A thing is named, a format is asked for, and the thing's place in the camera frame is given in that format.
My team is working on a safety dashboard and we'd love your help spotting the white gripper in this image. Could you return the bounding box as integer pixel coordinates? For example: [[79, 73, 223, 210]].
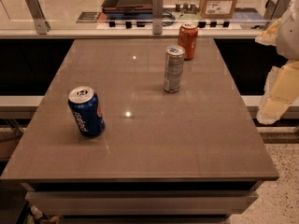
[[255, 0, 299, 125]]

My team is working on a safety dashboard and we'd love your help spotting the blue pepsi can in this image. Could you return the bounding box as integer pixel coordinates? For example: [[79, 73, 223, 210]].
[[68, 86, 106, 136]]

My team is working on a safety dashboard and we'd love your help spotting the right metal railing post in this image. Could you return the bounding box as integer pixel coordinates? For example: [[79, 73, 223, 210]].
[[263, 0, 291, 21]]

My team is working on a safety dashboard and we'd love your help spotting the metal railing post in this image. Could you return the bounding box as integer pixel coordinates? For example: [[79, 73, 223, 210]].
[[25, 0, 50, 35], [152, 0, 164, 35], [263, 0, 291, 21]]

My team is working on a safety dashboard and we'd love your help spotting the middle metal railing post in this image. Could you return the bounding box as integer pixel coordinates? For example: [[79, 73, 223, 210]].
[[152, 0, 164, 35]]

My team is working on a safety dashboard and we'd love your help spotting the cardboard box with label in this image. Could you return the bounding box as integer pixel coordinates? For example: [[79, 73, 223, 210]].
[[200, 0, 237, 19]]

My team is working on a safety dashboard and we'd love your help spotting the tall silver energy drink can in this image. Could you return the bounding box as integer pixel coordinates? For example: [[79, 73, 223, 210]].
[[164, 45, 185, 93]]

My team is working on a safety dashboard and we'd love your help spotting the grey table drawer front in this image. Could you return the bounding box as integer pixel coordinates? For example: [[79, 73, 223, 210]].
[[26, 191, 258, 217]]

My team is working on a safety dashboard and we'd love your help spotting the red coke can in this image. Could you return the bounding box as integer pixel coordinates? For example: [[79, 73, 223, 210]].
[[178, 22, 198, 60]]

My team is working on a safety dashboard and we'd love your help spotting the left metal railing post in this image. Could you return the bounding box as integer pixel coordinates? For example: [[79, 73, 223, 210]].
[[25, 0, 50, 35]]

